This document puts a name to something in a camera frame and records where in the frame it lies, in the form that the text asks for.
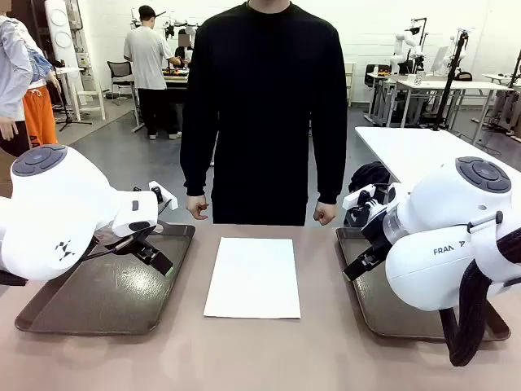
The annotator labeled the white A4 paper stack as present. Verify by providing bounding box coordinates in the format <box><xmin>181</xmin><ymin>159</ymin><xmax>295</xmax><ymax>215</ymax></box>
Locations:
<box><xmin>203</xmin><ymin>237</ymin><xmax>302</xmax><ymax>320</ymax></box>

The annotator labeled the black bag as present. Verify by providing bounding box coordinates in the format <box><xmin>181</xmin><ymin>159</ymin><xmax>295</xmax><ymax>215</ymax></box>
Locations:
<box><xmin>348</xmin><ymin>161</ymin><xmax>394</xmax><ymax>193</ymax></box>

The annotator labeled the person in grey T-shirt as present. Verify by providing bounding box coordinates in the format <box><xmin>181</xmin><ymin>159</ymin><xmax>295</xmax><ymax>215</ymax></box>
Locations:
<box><xmin>123</xmin><ymin>4</ymin><xmax>183</xmax><ymax>141</ymax></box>

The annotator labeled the brown plastic serving tray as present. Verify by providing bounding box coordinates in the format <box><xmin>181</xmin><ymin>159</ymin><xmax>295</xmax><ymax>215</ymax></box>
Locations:
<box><xmin>335</xmin><ymin>226</ymin><xmax>512</xmax><ymax>342</ymax></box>

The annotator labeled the mannequin in orange clothes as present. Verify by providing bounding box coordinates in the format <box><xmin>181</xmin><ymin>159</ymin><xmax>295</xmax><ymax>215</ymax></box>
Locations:
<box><xmin>22</xmin><ymin>38</ymin><xmax>62</xmax><ymax>147</ymax></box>

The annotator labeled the black tripod stand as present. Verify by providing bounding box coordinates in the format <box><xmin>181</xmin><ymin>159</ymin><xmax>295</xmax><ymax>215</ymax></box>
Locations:
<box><xmin>432</xmin><ymin>29</ymin><xmax>470</xmax><ymax>132</ymax></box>

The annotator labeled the mannequin with brown apron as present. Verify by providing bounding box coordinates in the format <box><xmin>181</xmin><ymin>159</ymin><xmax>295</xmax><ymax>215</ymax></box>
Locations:
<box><xmin>0</xmin><ymin>15</ymin><xmax>33</xmax><ymax>196</ymax></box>

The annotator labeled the tall white air conditioner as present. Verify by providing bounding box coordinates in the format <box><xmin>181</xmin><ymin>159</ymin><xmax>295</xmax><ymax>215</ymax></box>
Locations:
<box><xmin>43</xmin><ymin>0</ymin><xmax>79</xmax><ymax>85</ymax></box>

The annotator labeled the white monitor back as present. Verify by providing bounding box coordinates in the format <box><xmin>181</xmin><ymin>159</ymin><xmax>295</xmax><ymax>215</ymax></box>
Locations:
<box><xmin>430</xmin><ymin>45</ymin><xmax>449</xmax><ymax>75</ymax></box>

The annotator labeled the cluttered background workbench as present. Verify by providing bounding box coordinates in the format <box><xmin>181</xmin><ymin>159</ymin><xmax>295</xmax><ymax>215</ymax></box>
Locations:
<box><xmin>130</xmin><ymin>67</ymin><xmax>195</xmax><ymax>134</ymax></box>

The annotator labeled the person's left forearm black sleeve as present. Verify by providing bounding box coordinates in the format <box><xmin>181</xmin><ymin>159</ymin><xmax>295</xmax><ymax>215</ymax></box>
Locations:
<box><xmin>314</xmin><ymin>134</ymin><xmax>348</xmax><ymax>206</ymax></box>

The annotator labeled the white long desk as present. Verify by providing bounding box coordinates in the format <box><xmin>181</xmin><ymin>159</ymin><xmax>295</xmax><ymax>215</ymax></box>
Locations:
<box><xmin>396</xmin><ymin>79</ymin><xmax>514</xmax><ymax>146</ymax></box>

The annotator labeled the person's right hand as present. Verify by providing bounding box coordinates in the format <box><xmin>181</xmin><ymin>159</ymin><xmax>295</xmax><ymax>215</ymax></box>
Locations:
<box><xmin>186</xmin><ymin>194</ymin><xmax>211</xmax><ymax>222</ymax></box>

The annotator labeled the large white table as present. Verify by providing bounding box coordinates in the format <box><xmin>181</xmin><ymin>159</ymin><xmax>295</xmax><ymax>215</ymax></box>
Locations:
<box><xmin>353</xmin><ymin>125</ymin><xmax>504</xmax><ymax>192</ymax></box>

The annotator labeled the black padded office chair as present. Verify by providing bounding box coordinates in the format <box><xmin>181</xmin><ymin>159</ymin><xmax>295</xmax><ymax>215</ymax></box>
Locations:
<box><xmin>365</xmin><ymin>64</ymin><xmax>392</xmax><ymax>89</ymax></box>

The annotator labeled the person's left hand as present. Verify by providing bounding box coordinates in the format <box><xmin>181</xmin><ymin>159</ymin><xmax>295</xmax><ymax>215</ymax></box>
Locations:
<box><xmin>313</xmin><ymin>202</ymin><xmax>338</xmax><ymax>226</ymax></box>

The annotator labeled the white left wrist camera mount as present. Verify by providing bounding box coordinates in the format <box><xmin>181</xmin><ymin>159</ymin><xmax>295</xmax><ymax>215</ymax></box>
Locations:
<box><xmin>148</xmin><ymin>181</ymin><xmax>179</xmax><ymax>211</ymax></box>

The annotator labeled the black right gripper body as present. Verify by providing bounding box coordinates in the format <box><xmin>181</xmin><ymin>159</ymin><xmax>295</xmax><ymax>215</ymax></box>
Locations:
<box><xmin>357</xmin><ymin>203</ymin><xmax>394</xmax><ymax>252</ymax></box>

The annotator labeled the black mesh office chair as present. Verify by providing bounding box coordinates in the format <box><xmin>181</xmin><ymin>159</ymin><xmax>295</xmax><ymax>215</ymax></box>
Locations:
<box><xmin>106</xmin><ymin>60</ymin><xmax>135</xmax><ymax>99</ymax></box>

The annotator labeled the person in black sweater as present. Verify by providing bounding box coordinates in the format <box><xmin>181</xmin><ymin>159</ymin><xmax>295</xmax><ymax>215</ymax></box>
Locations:
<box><xmin>180</xmin><ymin>0</ymin><xmax>348</xmax><ymax>227</ymax></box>

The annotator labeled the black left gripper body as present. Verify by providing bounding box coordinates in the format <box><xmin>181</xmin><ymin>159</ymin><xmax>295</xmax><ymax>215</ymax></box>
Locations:
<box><xmin>94</xmin><ymin>226</ymin><xmax>164</xmax><ymax>254</ymax></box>

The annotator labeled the seated person in black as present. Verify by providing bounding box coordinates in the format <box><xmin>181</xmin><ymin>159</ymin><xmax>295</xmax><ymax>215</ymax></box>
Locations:
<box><xmin>173</xmin><ymin>32</ymin><xmax>196</xmax><ymax>69</ymax></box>

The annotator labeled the black floor mic stand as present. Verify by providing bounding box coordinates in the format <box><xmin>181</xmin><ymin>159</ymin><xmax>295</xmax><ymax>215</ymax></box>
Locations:
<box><xmin>55</xmin><ymin>91</ymin><xmax>93</xmax><ymax>132</ymax></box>

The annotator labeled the person's right forearm black sleeve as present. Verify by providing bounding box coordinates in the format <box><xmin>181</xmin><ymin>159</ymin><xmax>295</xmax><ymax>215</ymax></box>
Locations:
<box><xmin>180</xmin><ymin>134</ymin><xmax>217</xmax><ymax>200</ymax></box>

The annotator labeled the brown tray with scuffed base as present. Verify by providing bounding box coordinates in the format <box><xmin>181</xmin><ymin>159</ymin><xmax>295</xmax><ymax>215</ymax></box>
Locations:
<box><xmin>15</xmin><ymin>221</ymin><xmax>196</xmax><ymax>337</ymax></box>

